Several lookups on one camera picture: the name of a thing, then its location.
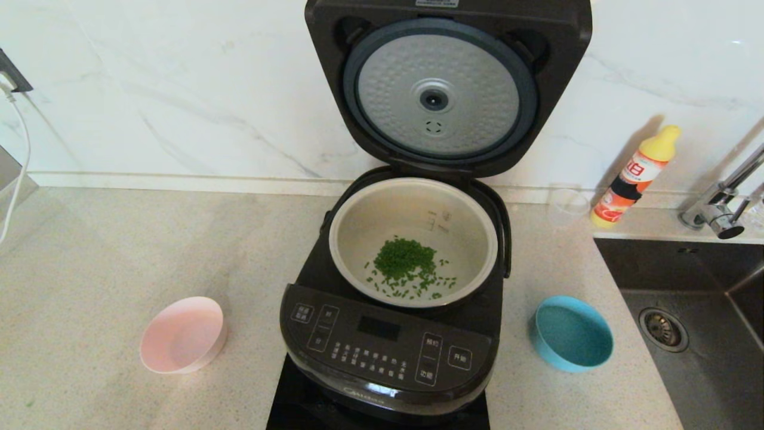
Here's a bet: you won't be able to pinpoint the white power cable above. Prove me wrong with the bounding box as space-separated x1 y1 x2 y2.
0 90 32 245

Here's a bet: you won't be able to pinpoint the pink bowl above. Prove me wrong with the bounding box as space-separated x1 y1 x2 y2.
140 296 226 375

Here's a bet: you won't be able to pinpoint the dark wall socket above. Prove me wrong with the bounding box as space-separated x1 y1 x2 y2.
0 49 33 93

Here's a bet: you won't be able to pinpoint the yellow orange detergent bottle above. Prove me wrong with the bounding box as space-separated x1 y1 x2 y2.
591 125 682 229

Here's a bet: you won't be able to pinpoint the dark steel sink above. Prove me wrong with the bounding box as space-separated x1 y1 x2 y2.
594 238 764 430

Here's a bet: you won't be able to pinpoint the clear glass cup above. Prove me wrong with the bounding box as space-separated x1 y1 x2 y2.
548 183 592 217

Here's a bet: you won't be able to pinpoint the chrome faucet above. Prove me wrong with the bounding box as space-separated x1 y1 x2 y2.
679 143 764 239

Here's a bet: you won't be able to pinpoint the round metal sink drain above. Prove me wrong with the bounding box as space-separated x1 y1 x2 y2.
639 308 689 352

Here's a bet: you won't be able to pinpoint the chopped green onions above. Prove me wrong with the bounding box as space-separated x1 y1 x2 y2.
364 236 458 300

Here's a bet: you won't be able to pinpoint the black glass cooktop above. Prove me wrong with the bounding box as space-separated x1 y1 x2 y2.
267 355 491 430

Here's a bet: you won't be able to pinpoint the blue bowl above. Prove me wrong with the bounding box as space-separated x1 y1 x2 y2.
529 295 614 373

